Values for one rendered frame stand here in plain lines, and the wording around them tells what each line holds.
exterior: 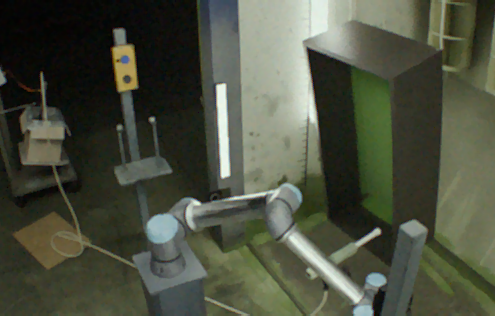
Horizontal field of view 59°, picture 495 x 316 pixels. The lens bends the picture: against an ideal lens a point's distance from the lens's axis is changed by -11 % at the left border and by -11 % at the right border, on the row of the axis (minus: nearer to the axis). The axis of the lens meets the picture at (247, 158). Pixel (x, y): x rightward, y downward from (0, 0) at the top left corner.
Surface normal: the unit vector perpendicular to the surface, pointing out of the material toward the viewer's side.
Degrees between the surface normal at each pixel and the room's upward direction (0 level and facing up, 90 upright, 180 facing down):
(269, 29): 90
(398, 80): 90
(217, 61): 90
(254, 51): 90
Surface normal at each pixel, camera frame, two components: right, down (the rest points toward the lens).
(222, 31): 0.45, 0.43
